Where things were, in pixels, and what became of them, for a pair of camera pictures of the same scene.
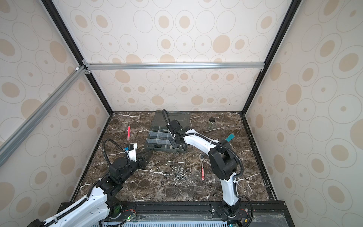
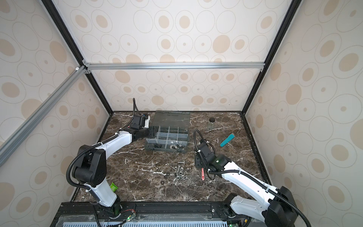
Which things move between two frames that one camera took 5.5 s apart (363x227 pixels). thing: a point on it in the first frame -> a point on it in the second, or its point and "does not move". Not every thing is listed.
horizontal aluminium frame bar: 174,66 does not move
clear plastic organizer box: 159,136 does not move
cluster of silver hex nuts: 179,173 does not move
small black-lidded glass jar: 211,124 does not move
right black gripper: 173,144 -> 196,161
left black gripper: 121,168 -> 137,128
